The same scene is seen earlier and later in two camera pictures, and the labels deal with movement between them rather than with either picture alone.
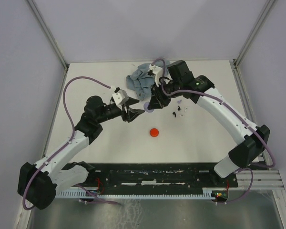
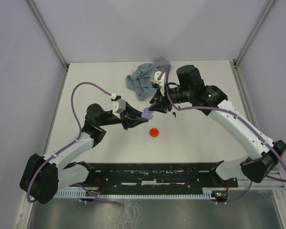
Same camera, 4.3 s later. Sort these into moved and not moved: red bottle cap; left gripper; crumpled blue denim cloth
Moved: left gripper
Not moved: crumpled blue denim cloth; red bottle cap
